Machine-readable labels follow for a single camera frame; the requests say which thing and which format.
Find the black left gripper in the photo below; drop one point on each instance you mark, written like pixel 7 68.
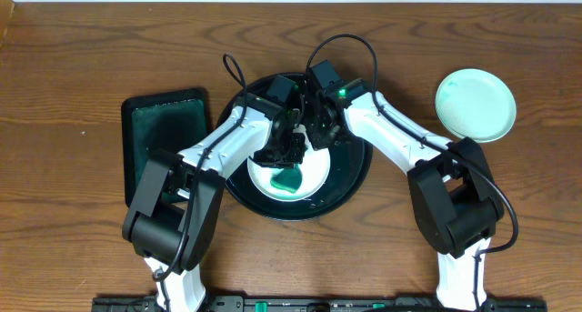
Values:
pixel 282 153

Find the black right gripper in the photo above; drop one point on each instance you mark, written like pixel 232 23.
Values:
pixel 317 140

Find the green sponge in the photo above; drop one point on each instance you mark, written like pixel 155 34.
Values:
pixel 289 179

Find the white plate with green stain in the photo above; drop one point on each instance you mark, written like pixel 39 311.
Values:
pixel 315 170

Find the light green stained plate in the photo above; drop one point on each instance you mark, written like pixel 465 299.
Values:
pixel 476 104

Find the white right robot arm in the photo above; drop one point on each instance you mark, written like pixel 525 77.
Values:
pixel 455 200

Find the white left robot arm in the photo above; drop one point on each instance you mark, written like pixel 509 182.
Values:
pixel 172 217

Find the round black tray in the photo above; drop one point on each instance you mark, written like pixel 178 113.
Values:
pixel 349 166

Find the black rectangular sponge tray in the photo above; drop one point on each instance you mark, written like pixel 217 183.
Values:
pixel 171 121

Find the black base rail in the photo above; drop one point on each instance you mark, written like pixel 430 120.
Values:
pixel 241 304

